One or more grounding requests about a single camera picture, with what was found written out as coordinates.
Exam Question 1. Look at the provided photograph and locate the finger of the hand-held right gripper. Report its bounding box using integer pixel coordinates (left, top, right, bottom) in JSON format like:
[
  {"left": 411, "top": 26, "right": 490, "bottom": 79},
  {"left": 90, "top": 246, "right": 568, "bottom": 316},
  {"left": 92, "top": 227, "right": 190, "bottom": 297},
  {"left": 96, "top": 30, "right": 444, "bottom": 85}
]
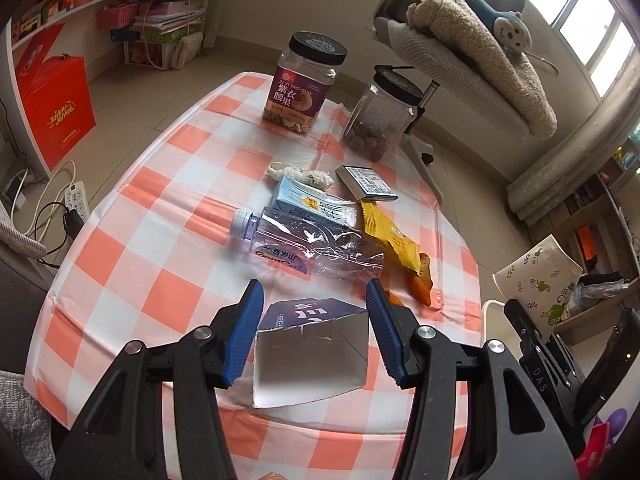
[
  {"left": 504, "top": 299, "right": 587, "bottom": 453},
  {"left": 575, "top": 305, "right": 640, "bottom": 428}
]

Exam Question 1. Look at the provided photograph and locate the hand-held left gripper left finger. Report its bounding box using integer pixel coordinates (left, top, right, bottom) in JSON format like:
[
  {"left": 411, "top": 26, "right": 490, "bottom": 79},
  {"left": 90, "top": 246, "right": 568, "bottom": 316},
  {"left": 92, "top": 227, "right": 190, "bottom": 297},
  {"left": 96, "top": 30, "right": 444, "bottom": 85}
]
[{"left": 50, "top": 280, "right": 266, "bottom": 480}]

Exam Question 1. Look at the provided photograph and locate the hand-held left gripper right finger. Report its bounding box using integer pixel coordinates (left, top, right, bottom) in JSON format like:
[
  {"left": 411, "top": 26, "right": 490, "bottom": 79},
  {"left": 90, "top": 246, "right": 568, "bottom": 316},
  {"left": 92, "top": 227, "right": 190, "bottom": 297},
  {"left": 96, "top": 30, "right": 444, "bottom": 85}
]
[{"left": 365, "top": 279, "right": 576, "bottom": 480}]

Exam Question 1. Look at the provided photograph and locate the leaf print paper bag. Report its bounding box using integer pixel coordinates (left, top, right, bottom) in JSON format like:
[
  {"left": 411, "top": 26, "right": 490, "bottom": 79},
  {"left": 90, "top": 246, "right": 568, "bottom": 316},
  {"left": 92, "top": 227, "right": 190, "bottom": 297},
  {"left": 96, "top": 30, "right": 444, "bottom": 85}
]
[{"left": 492, "top": 234, "right": 584, "bottom": 341}]

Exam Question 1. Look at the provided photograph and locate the dark blue cardboard box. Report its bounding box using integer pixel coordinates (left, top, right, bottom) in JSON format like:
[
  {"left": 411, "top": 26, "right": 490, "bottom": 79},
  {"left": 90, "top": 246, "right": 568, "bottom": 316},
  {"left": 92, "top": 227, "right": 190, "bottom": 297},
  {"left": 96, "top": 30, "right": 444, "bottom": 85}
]
[{"left": 252, "top": 297, "right": 371, "bottom": 409}]

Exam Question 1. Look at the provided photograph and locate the light blue milk carton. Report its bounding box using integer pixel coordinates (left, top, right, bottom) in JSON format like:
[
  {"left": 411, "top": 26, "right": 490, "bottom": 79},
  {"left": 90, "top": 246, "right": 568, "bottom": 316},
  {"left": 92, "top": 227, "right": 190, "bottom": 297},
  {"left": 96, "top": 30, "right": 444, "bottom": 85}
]
[{"left": 270, "top": 175, "right": 363, "bottom": 231}]

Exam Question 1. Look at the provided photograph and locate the clear plastic bag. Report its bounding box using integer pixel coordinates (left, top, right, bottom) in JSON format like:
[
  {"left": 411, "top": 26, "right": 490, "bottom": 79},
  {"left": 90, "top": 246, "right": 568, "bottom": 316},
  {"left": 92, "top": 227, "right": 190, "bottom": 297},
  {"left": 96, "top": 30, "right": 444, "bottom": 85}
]
[{"left": 565, "top": 280, "right": 631, "bottom": 318}]

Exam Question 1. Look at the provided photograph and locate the orange wrapper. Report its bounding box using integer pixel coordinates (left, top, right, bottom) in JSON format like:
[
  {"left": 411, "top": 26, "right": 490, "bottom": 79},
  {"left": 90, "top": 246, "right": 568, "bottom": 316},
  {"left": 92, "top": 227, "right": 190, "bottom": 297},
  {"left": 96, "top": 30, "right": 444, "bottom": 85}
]
[{"left": 385, "top": 252, "right": 433, "bottom": 308}]

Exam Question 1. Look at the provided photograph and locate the yellow snack packet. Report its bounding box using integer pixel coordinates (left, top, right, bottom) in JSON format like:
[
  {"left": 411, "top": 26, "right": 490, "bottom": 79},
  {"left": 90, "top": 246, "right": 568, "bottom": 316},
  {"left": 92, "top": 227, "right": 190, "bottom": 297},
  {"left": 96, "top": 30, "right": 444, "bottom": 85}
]
[{"left": 360, "top": 201, "right": 426, "bottom": 278}]

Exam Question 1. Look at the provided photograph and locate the crushed clear plastic bottle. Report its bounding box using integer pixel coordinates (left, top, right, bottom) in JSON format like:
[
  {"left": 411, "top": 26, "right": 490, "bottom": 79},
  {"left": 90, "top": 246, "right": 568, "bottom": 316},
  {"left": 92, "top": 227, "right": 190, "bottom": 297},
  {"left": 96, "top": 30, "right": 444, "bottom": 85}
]
[{"left": 230, "top": 207, "right": 386, "bottom": 283}]

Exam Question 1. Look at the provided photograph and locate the wooden bookshelf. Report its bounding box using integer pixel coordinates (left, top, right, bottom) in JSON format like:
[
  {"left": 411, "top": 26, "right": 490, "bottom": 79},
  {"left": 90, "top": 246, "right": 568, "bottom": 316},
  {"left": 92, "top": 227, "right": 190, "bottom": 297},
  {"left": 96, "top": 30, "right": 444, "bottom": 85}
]
[{"left": 525, "top": 135, "right": 640, "bottom": 346}]

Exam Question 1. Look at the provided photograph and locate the orange white checkered tablecloth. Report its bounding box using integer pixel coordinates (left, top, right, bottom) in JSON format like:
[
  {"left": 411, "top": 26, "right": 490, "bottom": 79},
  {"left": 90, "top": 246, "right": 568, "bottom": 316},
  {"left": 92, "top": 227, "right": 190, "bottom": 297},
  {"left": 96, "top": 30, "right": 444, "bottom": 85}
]
[{"left": 22, "top": 71, "right": 481, "bottom": 480}]

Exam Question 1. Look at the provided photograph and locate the small dark flat box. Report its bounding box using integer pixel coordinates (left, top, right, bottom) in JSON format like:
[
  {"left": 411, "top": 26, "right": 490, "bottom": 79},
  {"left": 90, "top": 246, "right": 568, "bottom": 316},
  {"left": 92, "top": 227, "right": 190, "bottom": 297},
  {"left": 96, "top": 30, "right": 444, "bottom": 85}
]
[{"left": 335, "top": 165, "right": 399, "bottom": 202}]

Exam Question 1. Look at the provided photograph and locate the crumpled white tissue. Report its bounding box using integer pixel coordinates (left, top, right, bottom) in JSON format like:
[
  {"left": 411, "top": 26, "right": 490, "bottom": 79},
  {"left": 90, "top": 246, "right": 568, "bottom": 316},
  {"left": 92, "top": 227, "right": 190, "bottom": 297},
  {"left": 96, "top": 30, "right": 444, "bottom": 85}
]
[{"left": 267, "top": 161, "right": 335, "bottom": 191}]

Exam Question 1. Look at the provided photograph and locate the beige curtain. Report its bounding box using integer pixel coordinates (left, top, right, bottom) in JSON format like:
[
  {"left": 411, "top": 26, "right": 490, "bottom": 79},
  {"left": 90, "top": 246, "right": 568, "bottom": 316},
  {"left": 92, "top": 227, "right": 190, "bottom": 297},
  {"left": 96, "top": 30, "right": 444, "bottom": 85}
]
[{"left": 507, "top": 90, "right": 640, "bottom": 221}]

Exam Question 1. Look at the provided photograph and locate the black plug adapter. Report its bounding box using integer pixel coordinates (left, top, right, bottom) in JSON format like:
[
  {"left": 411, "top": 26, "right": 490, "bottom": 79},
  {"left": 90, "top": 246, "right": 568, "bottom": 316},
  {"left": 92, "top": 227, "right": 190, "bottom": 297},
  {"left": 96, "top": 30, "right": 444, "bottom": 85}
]
[{"left": 62, "top": 207, "right": 86, "bottom": 238}]

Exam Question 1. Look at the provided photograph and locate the white power strip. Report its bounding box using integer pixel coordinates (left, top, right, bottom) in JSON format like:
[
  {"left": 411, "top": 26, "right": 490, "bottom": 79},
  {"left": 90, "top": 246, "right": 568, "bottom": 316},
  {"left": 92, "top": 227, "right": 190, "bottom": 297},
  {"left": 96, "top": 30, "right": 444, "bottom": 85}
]
[{"left": 65, "top": 182, "right": 91, "bottom": 221}]

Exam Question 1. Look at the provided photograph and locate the clear jar with black lid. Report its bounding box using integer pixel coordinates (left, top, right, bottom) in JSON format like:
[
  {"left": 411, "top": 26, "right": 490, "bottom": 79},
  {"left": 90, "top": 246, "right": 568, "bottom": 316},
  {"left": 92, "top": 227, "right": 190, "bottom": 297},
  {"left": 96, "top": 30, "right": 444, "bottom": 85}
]
[{"left": 340, "top": 65, "right": 426, "bottom": 163}]

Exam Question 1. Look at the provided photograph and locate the purple label nut jar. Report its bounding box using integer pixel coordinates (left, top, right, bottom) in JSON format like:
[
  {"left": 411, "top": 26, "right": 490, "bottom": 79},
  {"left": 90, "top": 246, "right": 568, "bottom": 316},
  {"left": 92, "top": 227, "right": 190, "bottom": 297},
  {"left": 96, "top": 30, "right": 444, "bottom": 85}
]
[{"left": 262, "top": 31, "right": 348, "bottom": 138}]

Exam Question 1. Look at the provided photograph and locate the grey ribbed cushion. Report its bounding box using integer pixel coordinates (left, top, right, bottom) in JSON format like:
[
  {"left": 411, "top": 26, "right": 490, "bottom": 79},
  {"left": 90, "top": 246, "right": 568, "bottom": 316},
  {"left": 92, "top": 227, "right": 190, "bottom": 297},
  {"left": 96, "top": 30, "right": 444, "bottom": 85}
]
[{"left": 0, "top": 205, "right": 51, "bottom": 261}]

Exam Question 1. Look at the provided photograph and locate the grey quilt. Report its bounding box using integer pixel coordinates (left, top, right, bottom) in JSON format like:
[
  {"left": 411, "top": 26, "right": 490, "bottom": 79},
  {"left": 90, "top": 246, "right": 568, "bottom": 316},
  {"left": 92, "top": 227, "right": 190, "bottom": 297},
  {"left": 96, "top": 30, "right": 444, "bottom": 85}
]
[{"left": 0, "top": 370, "right": 56, "bottom": 480}]

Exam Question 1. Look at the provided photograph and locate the grey office chair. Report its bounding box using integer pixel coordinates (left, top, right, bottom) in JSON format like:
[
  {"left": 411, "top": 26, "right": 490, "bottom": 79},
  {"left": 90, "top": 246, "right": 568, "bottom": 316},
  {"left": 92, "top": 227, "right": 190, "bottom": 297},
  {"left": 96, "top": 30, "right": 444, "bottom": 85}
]
[{"left": 372, "top": 0, "right": 551, "bottom": 206}]

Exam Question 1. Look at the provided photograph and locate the beige fabric bag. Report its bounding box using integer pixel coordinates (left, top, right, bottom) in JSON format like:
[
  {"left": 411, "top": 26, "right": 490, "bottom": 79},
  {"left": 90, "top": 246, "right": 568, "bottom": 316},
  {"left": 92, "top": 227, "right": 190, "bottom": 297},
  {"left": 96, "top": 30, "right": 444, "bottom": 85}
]
[{"left": 170, "top": 32, "right": 205, "bottom": 71}]

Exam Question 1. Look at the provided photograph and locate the printed cardboard box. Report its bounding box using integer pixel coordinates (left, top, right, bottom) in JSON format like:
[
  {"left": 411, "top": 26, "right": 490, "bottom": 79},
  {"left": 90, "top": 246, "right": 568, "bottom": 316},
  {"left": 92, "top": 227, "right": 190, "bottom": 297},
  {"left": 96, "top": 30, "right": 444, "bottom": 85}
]
[{"left": 124, "top": 40, "right": 176, "bottom": 68}]

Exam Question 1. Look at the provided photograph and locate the red gift box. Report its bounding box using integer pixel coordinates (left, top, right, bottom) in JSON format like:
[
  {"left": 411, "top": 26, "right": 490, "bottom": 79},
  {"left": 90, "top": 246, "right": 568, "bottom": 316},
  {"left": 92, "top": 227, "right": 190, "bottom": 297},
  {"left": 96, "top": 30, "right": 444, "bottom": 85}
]
[{"left": 15, "top": 22, "right": 97, "bottom": 173}]

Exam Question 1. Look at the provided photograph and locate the blue monkey plush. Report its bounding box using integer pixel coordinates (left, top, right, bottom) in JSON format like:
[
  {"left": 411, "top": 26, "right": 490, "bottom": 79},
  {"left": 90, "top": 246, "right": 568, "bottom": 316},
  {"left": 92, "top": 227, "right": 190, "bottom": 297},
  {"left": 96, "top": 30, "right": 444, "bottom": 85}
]
[{"left": 400, "top": 0, "right": 531, "bottom": 56}]

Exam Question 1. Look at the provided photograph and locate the stack of papers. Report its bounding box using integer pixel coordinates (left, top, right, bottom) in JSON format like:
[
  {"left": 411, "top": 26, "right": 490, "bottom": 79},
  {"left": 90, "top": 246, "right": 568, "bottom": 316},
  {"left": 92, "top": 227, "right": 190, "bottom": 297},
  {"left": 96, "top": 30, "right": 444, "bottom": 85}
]
[{"left": 130, "top": 0, "right": 206, "bottom": 43}]

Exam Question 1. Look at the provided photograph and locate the window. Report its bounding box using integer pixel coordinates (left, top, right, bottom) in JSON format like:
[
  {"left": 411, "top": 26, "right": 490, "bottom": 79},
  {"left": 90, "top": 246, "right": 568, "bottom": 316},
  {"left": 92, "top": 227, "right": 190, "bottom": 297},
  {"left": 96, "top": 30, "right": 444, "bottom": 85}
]
[{"left": 500, "top": 0, "right": 640, "bottom": 98}]

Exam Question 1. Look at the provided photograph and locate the pink plastic basket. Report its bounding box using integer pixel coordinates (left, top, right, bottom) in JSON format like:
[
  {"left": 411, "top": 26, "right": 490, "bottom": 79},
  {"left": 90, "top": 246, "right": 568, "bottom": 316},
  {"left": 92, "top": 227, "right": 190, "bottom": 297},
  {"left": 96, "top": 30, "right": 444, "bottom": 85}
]
[{"left": 96, "top": 1, "right": 141, "bottom": 31}]

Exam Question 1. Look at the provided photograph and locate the row of small colourful boxes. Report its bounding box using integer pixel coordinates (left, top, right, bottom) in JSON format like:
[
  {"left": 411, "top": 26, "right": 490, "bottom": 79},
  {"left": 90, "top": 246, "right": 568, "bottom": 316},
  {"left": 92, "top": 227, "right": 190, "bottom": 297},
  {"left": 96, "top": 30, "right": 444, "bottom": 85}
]
[{"left": 12, "top": 0, "right": 76, "bottom": 36}]

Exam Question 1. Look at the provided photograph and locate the white cable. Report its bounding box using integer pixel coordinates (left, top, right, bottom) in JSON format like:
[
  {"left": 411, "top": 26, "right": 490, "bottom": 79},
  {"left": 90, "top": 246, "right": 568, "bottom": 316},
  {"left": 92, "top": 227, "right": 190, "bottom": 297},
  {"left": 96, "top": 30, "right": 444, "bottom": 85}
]
[{"left": 20, "top": 160, "right": 76, "bottom": 241}]

